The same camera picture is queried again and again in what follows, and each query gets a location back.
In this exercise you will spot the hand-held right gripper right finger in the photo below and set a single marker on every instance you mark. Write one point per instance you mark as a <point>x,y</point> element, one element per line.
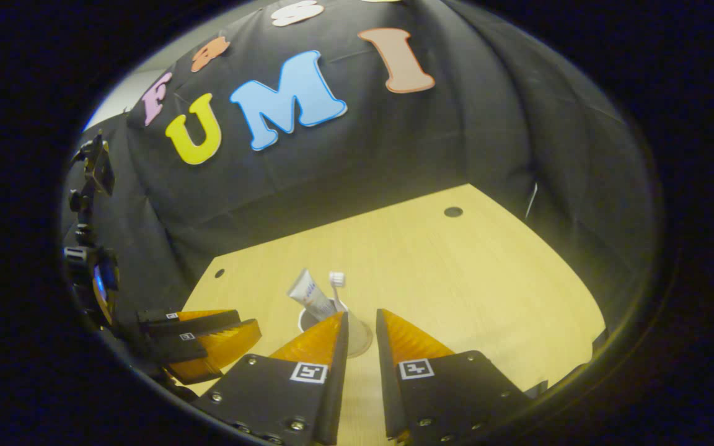
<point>388,384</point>

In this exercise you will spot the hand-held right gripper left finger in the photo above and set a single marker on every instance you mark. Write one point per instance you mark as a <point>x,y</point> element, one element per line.
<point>335,384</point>

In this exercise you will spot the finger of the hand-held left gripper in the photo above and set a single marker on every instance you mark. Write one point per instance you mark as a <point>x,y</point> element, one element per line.
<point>174,350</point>
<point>202,322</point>

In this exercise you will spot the translucent white cup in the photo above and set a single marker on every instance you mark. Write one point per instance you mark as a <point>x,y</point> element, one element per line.
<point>357,341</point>

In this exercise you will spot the white toothpaste tube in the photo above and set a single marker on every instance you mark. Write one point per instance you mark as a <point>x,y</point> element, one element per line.
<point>304,291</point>

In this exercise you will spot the white toothbrush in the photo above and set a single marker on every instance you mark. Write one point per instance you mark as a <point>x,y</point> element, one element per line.
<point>336,279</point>

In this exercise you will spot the black backdrop cloth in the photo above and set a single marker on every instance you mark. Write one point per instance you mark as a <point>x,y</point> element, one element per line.
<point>394,142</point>

